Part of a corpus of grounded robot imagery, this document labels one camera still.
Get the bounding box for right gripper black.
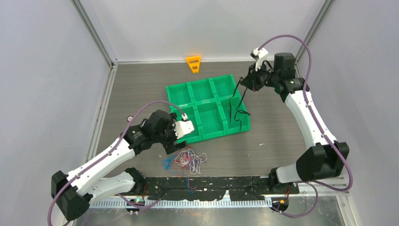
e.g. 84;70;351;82
240;62;279;92

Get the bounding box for black cable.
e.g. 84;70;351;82
228;78;251;132

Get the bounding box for coloured cable bundle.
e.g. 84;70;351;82
162;148;208;194

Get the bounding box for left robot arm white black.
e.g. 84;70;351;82
49;110;195;222

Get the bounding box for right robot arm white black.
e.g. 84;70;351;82
241;49;349;193

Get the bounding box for green plastic bin tray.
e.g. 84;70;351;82
166;74;251;144

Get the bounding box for orange triangular plastic piece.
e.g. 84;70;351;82
185;56;201;73

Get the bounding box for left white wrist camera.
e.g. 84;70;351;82
174;113;194;139

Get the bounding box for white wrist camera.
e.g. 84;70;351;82
174;113;194;139
250;48;269;71

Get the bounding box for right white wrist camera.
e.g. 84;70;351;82
250;48;269;71

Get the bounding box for perforated metal rail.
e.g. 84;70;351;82
90;197;272;209

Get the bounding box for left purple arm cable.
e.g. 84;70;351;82
47;100;188;226

